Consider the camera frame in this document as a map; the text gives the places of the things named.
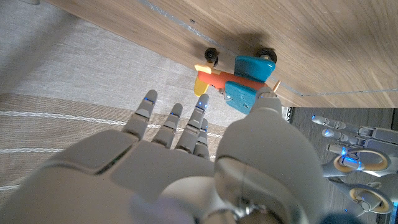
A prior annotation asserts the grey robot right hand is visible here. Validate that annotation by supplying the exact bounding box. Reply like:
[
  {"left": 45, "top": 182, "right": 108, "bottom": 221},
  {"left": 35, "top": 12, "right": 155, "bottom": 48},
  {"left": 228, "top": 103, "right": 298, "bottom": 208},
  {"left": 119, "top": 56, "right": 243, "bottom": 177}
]
[{"left": 0, "top": 86, "right": 328, "bottom": 224}]

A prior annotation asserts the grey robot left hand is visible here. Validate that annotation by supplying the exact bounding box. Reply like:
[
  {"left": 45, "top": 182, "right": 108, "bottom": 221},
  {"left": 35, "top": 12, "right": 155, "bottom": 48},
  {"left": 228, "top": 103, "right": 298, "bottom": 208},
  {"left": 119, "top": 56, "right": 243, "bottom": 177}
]
[{"left": 310, "top": 114, "right": 398, "bottom": 215}]

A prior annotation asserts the teal and orange toy airplane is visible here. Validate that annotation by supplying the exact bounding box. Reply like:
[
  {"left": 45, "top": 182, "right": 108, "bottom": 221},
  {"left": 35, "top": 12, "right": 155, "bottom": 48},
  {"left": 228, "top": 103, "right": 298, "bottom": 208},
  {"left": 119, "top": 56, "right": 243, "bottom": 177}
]
[{"left": 194, "top": 47, "right": 282, "bottom": 115}]

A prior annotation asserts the beige striped curtain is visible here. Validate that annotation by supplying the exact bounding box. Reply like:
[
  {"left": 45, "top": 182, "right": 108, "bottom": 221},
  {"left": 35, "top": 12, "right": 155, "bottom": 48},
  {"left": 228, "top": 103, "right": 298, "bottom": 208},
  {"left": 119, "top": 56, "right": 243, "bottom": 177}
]
[{"left": 0, "top": 0, "right": 249, "bottom": 203}]

